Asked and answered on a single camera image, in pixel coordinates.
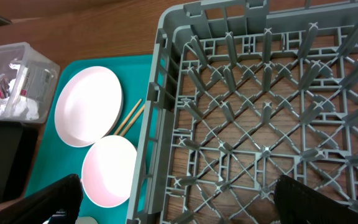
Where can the grey bowl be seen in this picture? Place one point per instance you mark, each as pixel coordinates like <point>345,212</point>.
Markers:
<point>86,220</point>

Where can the clear plastic waste bin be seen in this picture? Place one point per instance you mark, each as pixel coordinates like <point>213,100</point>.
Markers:
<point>24,55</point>

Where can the black plastic tray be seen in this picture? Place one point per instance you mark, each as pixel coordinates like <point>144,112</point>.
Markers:
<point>17,146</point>

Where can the grey dishwasher rack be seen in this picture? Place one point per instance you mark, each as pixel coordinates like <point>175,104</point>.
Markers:
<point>239,95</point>

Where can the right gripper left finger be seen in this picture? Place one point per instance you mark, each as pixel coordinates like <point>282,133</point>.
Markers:
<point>57,203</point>

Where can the large white plate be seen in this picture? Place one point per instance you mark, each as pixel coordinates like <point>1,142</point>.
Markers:
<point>88,107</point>

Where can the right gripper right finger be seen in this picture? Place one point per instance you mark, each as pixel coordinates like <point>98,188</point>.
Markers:
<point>297,203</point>

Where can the wooden chopstick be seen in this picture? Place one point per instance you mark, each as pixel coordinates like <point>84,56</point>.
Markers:
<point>132,121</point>
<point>118,130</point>

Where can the pink white bowl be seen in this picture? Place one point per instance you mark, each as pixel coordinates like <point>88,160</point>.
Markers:
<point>107,171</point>

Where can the red snack wrapper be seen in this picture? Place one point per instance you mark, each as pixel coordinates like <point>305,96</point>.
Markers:
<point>5,91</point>

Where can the white napkin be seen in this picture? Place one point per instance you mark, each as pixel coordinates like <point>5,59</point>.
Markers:
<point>26,97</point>

